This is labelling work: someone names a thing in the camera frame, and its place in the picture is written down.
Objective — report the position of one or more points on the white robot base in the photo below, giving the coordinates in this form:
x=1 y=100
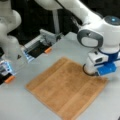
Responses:
x=10 y=20

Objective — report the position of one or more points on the orange table clamp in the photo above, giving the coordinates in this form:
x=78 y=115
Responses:
x=8 y=80
x=47 y=50

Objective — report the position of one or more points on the orange terry towel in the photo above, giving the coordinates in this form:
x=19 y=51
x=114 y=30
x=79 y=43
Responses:
x=66 y=89

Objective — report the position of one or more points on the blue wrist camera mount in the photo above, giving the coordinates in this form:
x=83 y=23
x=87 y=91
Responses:
x=110 y=65

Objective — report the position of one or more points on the orange table clamp far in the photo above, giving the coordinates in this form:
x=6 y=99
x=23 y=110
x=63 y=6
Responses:
x=47 y=50

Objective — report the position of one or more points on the orange table clamp near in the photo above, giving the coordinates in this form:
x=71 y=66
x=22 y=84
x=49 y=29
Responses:
x=8 y=80

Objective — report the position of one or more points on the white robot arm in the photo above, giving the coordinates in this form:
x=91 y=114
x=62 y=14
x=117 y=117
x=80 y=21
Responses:
x=102 y=34

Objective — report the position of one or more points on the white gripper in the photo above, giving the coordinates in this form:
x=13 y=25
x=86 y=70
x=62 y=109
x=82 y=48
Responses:
x=94 y=57

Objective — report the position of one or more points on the blue lit control box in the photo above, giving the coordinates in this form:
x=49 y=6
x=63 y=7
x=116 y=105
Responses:
x=5 y=68

